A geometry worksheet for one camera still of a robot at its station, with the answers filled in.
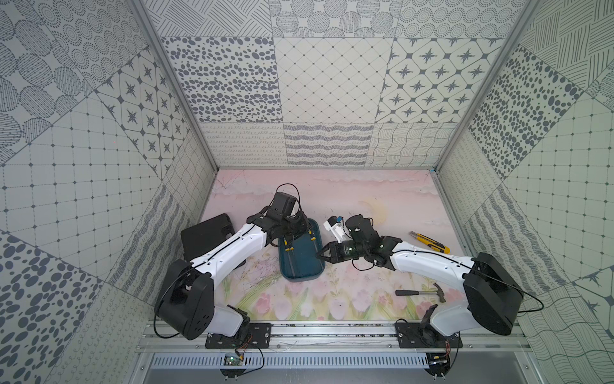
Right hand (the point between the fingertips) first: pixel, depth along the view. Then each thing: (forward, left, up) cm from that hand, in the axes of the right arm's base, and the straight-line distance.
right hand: (319, 257), depth 78 cm
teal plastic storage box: (+4, +8, -12) cm, 15 cm away
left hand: (+12, +2, +4) cm, 13 cm away
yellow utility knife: (+12, -45, -12) cm, 48 cm away
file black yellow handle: (+8, +13, -11) cm, 19 cm away
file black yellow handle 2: (+6, +2, +1) cm, 7 cm away
